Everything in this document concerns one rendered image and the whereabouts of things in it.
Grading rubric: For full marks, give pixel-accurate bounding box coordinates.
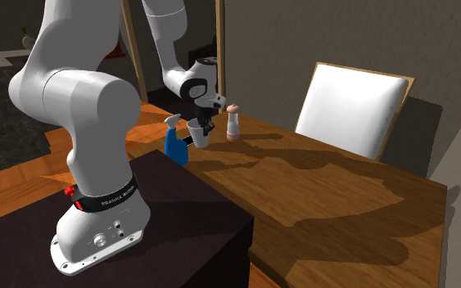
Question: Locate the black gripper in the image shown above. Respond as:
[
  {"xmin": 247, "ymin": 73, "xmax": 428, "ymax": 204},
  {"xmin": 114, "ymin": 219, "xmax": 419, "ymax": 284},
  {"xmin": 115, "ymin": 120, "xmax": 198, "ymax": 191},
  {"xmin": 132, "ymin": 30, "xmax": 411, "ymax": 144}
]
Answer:
[{"xmin": 195, "ymin": 104, "xmax": 217, "ymax": 137}]

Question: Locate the white cup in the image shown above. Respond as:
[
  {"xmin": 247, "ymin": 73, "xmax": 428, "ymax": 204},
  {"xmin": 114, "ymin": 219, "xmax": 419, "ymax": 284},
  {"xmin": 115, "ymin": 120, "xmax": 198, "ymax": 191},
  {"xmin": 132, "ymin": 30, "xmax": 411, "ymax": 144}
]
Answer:
[{"xmin": 186, "ymin": 118, "xmax": 211, "ymax": 149}]

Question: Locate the clear pepper mill, tan cap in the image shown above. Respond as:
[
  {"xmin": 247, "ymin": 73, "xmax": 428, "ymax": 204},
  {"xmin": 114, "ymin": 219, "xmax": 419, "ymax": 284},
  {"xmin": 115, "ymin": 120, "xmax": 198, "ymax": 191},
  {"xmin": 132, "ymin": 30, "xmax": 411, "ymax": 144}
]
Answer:
[{"xmin": 225, "ymin": 104, "xmax": 242, "ymax": 142}]

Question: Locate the blue spray bottle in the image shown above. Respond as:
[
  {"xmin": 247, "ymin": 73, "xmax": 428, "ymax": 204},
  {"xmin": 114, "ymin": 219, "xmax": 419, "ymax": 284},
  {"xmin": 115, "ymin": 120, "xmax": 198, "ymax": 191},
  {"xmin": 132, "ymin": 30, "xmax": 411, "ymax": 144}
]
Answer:
[{"xmin": 163, "ymin": 113, "xmax": 189, "ymax": 167}]

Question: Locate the dark robot stand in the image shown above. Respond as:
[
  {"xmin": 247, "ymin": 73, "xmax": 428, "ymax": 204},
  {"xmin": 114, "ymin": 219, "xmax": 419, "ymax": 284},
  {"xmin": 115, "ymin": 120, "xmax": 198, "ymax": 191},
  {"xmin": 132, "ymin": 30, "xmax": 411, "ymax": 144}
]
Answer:
[{"xmin": 0, "ymin": 149, "xmax": 255, "ymax": 288}]

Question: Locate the wooden table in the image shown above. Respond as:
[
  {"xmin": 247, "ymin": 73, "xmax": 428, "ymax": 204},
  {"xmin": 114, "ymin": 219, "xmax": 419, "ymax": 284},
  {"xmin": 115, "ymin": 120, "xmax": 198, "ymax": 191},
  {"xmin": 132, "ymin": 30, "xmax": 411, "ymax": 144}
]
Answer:
[{"xmin": 125, "ymin": 111, "xmax": 448, "ymax": 288}]

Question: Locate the wooden door frame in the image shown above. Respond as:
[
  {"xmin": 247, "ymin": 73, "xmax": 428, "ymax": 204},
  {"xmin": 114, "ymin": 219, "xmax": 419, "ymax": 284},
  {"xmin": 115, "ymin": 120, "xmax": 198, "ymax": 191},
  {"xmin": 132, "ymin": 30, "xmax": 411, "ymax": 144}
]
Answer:
[{"xmin": 120, "ymin": 0, "xmax": 227, "ymax": 103}]

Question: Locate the white chair with wooden frame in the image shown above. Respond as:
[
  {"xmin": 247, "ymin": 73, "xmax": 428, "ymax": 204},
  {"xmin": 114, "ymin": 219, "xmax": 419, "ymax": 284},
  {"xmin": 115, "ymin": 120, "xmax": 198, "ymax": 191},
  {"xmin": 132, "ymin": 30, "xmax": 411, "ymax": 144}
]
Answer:
[{"xmin": 295, "ymin": 61, "xmax": 417, "ymax": 161}]

